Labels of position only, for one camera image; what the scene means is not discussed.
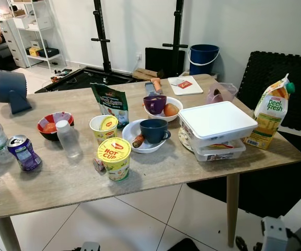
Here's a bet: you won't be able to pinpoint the grey-blue desk fan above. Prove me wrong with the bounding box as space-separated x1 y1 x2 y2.
0 70 32 115

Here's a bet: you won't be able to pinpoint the purple cup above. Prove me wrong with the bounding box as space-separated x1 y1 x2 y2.
143 95 167 116

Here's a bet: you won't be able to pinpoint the yellow hot cup noodles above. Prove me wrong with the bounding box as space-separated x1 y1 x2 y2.
97 137 132 182

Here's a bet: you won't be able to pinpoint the purple drink can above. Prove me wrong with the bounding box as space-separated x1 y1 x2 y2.
7 135 42 172

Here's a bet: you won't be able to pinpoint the pink plastic pitcher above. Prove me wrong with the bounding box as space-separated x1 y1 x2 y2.
206 82 239 105

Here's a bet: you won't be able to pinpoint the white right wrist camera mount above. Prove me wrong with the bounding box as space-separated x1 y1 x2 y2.
260 216 290 251

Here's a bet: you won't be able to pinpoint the small clear white-capped bottle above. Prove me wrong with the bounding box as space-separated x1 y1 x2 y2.
55 120 83 159

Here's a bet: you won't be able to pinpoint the black foam wall mat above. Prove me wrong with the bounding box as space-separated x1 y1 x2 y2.
236 51 301 135

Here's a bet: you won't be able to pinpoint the green snack pouch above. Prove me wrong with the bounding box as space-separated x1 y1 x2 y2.
90 83 130 129

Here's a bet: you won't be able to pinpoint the clear plastic food container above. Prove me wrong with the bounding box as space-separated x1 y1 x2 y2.
191 139 247 162

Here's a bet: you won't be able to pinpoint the dark blue-grey mug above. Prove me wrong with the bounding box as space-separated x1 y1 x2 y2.
139 119 171 144

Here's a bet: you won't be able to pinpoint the white cutting board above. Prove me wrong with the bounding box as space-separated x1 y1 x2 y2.
167 76 204 96

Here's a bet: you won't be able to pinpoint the black metal squat rack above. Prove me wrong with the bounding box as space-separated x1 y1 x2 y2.
90 0 189 76

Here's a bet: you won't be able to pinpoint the orange juice carton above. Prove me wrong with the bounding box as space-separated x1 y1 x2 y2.
244 74 296 151

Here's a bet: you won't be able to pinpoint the brown sausage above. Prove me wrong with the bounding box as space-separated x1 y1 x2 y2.
132 134 146 149

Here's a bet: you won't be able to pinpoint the blue plastic bucket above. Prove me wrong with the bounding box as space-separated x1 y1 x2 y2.
189 44 220 76

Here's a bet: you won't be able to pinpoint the white drawer unit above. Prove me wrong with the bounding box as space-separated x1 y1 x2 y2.
0 18 28 69

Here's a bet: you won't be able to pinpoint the patterned plate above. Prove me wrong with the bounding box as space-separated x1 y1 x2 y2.
178 127 194 153

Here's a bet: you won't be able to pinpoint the small yellow-lid noodle cup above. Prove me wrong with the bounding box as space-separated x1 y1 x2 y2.
89 115 119 145

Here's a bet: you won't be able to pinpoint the white ceramic bowl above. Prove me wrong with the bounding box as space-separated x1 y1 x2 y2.
144 96 183 122
122 119 169 154

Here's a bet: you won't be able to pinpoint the black box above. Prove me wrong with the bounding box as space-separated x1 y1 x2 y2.
145 47 187 78

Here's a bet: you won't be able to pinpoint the light wooden dining table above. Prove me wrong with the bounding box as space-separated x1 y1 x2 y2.
0 74 301 251

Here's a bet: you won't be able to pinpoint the small cardboard box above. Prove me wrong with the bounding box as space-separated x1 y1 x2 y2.
132 68 159 82

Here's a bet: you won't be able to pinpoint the black rubber rack platform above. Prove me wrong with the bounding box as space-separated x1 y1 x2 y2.
36 67 141 94

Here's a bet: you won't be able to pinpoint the small pink wrapped item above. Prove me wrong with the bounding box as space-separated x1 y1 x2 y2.
92 158 105 173

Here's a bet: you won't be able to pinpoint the orange fruit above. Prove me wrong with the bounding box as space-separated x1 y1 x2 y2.
163 103 180 117

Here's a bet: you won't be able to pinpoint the white lidded plastic container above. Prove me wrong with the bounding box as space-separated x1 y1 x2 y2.
178 101 259 149

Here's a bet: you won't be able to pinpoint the orange-handled kitchen tool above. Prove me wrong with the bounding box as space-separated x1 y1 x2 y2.
144 78 164 98

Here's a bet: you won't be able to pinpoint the red and black bowl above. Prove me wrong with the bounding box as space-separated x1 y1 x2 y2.
37 112 75 142

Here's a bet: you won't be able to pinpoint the white shelving unit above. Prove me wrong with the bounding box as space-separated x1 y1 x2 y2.
8 0 67 70

